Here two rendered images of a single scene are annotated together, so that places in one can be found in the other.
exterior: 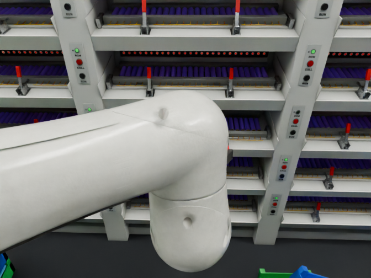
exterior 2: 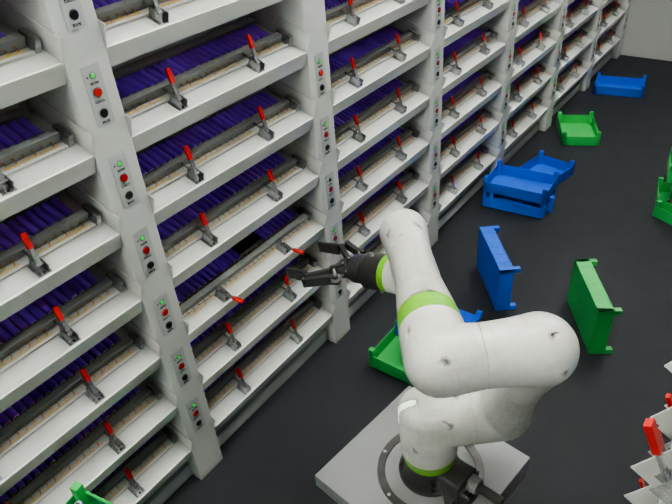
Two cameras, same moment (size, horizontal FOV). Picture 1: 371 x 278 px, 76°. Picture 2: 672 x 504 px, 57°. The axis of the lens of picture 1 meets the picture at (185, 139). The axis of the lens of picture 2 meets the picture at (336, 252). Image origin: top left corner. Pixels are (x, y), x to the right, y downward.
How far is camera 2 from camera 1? 1.25 m
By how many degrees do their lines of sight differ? 44
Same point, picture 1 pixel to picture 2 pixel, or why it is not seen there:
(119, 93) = (180, 261)
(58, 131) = (419, 245)
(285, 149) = (331, 220)
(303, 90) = (328, 159)
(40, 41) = (98, 252)
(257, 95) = (296, 183)
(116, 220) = (207, 437)
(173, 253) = not seen: hidden behind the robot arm
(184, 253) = not seen: hidden behind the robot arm
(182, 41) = (233, 169)
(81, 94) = (150, 288)
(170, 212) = not seen: hidden behind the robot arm
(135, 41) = (194, 193)
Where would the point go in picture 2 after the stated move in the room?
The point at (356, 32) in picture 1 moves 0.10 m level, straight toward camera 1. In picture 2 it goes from (340, 93) to (353, 103)
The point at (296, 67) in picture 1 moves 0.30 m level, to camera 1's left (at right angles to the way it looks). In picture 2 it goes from (318, 142) to (254, 187)
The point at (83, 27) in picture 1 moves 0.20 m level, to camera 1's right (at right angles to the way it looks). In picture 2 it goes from (145, 208) to (206, 171)
